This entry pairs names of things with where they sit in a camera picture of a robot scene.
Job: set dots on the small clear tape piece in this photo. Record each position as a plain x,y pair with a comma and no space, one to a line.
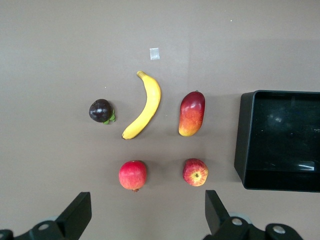
154,53

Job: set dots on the red yellow mango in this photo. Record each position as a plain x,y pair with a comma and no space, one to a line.
192,115

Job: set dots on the red pomegranate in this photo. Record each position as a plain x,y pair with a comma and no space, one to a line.
132,175

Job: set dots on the yellow banana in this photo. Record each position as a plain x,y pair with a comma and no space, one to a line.
150,105

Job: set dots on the red yellow apple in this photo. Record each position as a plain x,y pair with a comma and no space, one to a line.
195,172

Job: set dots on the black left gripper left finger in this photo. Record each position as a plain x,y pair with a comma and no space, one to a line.
75,217

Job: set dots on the black plastic tray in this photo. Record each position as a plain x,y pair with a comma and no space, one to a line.
275,137

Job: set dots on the dark purple eggplant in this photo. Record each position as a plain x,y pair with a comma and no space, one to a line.
100,110

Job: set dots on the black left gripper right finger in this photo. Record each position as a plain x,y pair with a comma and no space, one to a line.
217,220

